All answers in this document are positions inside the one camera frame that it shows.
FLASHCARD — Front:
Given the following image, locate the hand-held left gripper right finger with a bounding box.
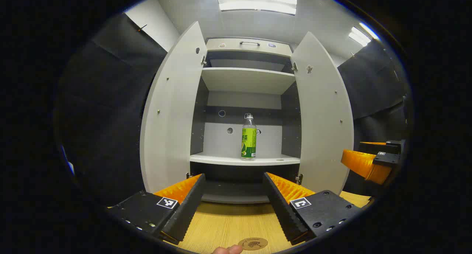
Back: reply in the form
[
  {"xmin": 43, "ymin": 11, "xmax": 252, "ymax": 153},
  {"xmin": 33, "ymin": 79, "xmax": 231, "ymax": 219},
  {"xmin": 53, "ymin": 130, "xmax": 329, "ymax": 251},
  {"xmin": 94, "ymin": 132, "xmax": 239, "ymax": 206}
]
[{"xmin": 263, "ymin": 172, "xmax": 364, "ymax": 246}]

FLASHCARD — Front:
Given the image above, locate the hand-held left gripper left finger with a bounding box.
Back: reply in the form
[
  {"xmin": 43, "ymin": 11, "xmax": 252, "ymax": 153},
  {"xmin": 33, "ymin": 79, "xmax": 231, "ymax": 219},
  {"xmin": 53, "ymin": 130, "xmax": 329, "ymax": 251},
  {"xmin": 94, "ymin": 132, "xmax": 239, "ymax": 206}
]
[{"xmin": 107, "ymin": 173, "xmax": 206, "ymax": 246}]

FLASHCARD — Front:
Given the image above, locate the round brown coaster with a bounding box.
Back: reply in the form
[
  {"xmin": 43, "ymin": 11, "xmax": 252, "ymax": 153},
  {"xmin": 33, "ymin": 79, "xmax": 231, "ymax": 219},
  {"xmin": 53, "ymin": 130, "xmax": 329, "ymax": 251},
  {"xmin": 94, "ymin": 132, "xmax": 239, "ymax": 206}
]
[{"xmin": 238, "ymin": 237, "xmax": 269, "ymax": 251}]

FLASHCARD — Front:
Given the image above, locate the white cabinet door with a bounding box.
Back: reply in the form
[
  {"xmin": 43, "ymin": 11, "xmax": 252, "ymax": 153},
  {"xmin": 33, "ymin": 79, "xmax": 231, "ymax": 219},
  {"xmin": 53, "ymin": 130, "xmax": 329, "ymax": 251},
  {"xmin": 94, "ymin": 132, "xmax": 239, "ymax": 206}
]
[
  {"xmin": 139, "ymin": 21, "xmax": 208, "ymax": 194},
  {"xmin": 291, "ymin": 32, "xmax": 354, "ymax": 195}
]

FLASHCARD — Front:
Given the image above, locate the green label drink bottle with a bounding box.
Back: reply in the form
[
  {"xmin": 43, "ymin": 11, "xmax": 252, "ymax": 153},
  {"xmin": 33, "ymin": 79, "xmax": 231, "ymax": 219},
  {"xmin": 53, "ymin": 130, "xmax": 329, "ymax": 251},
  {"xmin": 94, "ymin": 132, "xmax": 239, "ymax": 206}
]
[{"xmin": 241, "ymin": 113, "xmax": 257, "ymax": 161}]

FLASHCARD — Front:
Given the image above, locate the white and grey cabinet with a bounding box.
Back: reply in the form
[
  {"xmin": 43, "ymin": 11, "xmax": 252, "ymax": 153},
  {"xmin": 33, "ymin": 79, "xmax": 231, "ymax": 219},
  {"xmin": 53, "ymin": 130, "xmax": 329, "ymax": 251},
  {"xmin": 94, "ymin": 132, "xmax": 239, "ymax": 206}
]
[{"xmin": 190, "ymin": 37, "xmax": 301, "ymax": 205}]

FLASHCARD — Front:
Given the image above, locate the white cabinet shelf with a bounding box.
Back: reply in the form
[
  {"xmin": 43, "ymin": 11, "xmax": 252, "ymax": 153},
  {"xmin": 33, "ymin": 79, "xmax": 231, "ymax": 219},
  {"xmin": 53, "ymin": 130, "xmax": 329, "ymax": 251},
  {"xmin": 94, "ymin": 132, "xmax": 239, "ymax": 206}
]
[
  {"xmin": 201, "ymin": 67, "xmax": 296, "ymax": 95},
  {"xmin": 190, "ymin": 153, "xmax": 301, "ymax": 166}
]

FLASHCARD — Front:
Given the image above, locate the white cabinet drawer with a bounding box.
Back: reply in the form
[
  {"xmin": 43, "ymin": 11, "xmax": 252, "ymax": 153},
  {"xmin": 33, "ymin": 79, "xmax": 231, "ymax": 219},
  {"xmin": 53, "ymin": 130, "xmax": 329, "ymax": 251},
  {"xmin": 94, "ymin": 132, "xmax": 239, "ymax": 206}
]
[{"xmin": 206, "ymin": 38, "xmax": 292, "ymax": 58}]

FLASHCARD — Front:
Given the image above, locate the small ceiling light panel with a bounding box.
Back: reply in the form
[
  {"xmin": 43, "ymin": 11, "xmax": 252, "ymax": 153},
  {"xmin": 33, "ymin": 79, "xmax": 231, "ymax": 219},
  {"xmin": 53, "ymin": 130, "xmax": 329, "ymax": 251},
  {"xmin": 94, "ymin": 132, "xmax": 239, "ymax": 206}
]
[{"xmin": 348, "ymin": 22, "xmax": 380, "ymax": 47}]

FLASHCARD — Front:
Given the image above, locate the large ceiling light panel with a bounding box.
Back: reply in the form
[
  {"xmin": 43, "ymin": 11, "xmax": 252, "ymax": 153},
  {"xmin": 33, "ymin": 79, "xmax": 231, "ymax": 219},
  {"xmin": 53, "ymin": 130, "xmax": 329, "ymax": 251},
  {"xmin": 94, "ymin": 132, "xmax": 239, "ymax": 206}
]
[{"xmin": 216, "ymin": 0, "xmax": 297, "ymax": 15}]

